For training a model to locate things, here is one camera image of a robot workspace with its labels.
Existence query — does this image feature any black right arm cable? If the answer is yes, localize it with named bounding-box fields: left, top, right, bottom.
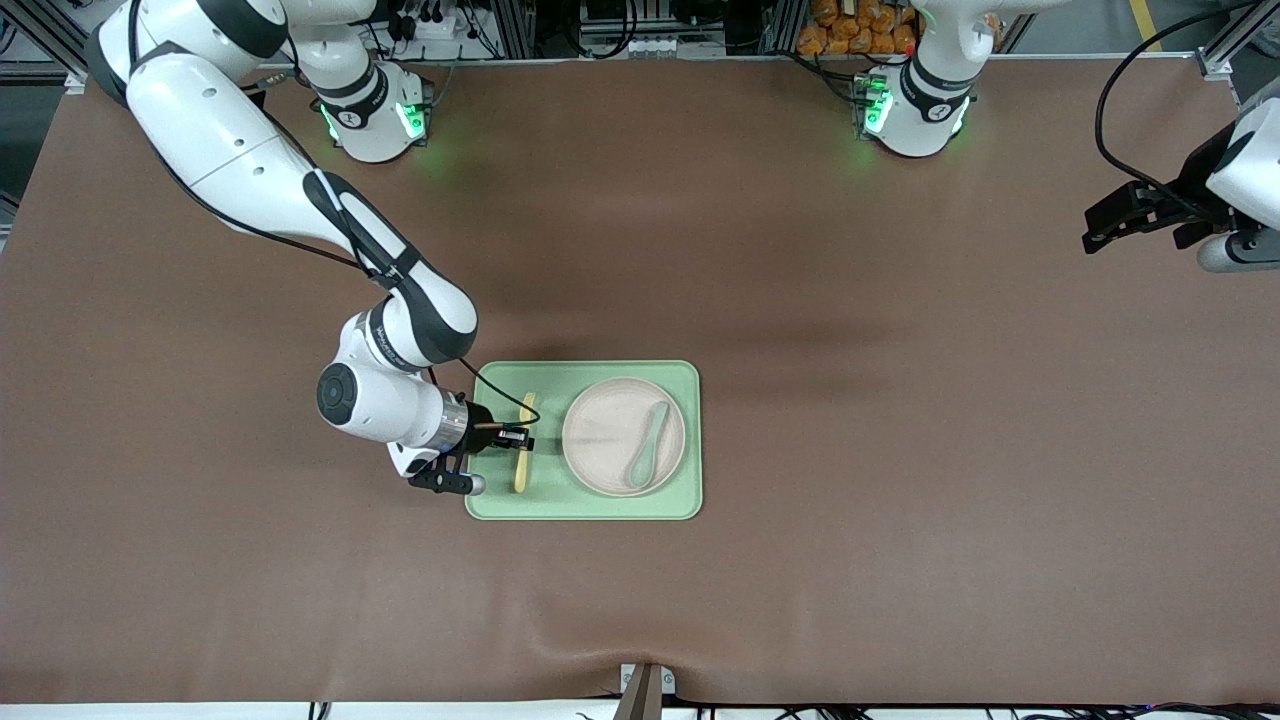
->
left=125, top=0, right=543, bottom=431

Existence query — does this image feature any mint green plastic spoon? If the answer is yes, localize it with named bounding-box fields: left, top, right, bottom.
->
left=626, top=401, right=671, bottom=490

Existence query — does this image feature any aluminium frame profile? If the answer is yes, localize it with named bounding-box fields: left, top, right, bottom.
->
left=0, top=0, right=93, bottom=93
left=1195, top=0, right=1280, bottom=81

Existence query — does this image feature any metal table clamp bracket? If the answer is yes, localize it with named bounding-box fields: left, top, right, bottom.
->
left=612, top=663, right=679, bottom=720

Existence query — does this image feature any mint green rectangular tray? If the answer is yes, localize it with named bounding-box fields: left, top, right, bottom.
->
left=465, top=360, right=703, bottom=521

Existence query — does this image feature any round white speckled plate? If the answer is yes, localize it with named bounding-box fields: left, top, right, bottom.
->
left=561, top=377, right=688, bottom=498

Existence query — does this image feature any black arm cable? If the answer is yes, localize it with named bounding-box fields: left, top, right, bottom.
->
left=1094, top=0, right=1261, bottom=221
left=125, top=0, right=543, bottom=431

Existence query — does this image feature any brown table mat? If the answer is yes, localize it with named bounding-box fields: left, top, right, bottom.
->
left=0, top=58, right=1280, bottom=706

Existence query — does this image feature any white power strip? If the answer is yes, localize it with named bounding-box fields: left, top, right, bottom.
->
left=385, top=0, right=463, bottom=46

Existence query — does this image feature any pale yellow plastic fork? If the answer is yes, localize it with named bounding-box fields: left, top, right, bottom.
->
left=514, top=392, right=538, bottom=494

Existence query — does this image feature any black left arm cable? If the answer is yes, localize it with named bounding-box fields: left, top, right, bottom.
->
left=1094, top=0, right=1261, bottom=221

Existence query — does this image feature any pile of orange objects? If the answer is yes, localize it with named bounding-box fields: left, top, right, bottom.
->
left=797, top=0, right=917, bottom=57

